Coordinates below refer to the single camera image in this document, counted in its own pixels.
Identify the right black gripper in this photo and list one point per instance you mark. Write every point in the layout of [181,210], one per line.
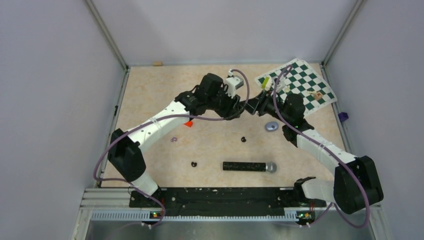
[259,103]

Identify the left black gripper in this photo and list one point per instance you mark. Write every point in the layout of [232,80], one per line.
[231,110]

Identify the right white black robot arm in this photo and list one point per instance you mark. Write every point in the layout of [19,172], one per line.
[356,183]

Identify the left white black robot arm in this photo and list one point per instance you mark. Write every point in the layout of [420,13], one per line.
[126,148]

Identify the grey oval charging case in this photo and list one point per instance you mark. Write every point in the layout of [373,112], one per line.
[271,126]

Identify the green white block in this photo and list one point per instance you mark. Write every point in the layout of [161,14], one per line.
[265,83]

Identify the red rectangular block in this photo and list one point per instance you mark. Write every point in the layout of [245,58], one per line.
[189,124]

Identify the green white chessboard mat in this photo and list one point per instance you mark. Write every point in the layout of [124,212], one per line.
[303,80]

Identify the wooden letter cube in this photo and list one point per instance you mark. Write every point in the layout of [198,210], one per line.
[318,95]

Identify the black microphone silver head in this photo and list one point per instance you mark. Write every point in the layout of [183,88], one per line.
[269,167]

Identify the purple small object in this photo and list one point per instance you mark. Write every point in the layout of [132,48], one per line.
[343,116]

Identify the small wooden block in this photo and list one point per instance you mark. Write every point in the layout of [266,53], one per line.
[157,63]

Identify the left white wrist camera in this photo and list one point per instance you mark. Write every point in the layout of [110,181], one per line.
[232,83]

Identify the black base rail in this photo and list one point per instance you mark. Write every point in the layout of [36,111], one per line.
[223,201]

